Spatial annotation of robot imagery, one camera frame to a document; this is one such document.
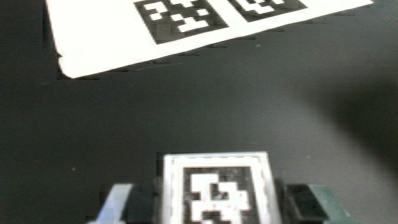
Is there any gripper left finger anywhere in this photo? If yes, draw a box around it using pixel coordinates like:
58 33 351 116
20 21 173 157
88 183 157 224

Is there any small white tag cube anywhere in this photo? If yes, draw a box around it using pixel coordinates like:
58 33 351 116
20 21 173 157
159 152 283 224

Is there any white tag sheet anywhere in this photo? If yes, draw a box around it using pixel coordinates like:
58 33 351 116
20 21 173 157
45 0 374 78

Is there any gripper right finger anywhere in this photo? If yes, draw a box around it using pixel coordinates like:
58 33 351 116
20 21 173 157
282 184 354 224

